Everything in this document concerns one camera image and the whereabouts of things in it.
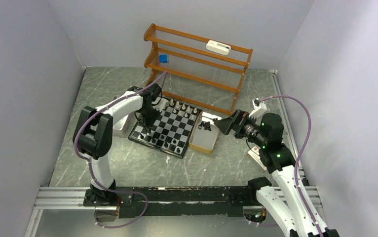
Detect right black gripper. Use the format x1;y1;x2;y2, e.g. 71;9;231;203
214;108;267;147

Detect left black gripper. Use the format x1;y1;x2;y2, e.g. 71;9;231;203
137;104;162;133

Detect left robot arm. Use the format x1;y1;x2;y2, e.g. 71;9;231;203
73;82;162;205

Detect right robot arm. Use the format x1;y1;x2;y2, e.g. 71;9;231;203
214;110;339;237

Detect silver tin box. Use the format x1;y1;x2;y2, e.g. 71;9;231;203
111;103;134;137

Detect black and white chessboard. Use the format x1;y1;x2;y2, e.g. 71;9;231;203
128;98;202;158

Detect white labelled card box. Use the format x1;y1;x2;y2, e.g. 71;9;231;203
247;146;267;171

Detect orange wooden shelf rack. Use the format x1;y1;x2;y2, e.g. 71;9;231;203
144;23;253;115

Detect blue cube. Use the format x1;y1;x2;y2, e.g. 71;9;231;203
158;54;169;63

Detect white rectangular device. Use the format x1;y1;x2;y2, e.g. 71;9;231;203
206;40;231;56

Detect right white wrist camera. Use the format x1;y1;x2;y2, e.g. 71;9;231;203
249;98;267;119

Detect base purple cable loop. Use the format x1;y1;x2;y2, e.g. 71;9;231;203
93;191;149;229

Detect black base frame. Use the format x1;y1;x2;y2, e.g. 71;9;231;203
83;177;272;218

